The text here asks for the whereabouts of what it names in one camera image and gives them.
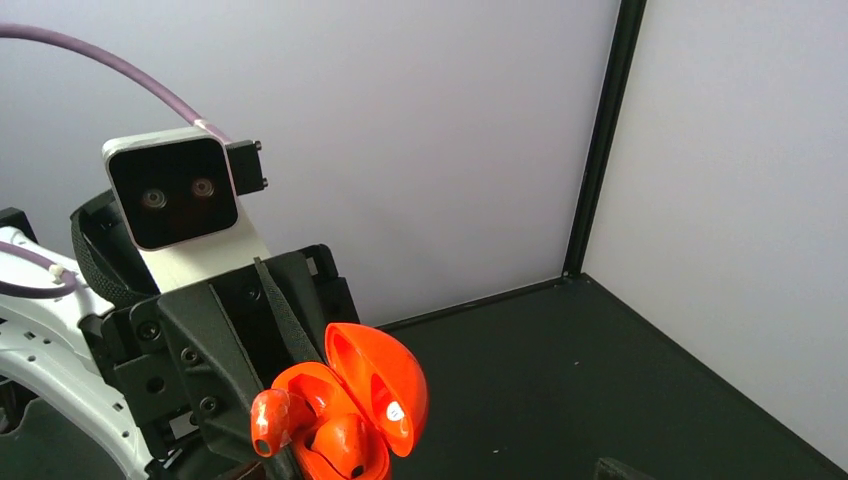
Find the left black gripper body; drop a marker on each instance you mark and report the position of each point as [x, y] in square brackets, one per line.
[130, 349]

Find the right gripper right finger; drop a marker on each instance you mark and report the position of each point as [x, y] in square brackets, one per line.
[607, 468]

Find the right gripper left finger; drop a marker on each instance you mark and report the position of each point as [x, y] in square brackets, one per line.
[247, 471]

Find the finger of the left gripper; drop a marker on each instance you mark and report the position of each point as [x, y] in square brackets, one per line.
[295, 305]
[215, 371]

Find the orange earbud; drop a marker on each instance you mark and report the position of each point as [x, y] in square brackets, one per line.
[276, 416]
[342, 442]

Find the orange round case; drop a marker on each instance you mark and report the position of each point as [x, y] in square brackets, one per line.
[371, 374]

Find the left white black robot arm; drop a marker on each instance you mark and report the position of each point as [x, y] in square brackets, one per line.
[45, 357]

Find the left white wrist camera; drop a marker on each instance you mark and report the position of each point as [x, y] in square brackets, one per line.
[179, 192]

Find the black vertical frame post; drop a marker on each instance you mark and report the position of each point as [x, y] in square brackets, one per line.
[622, 50]

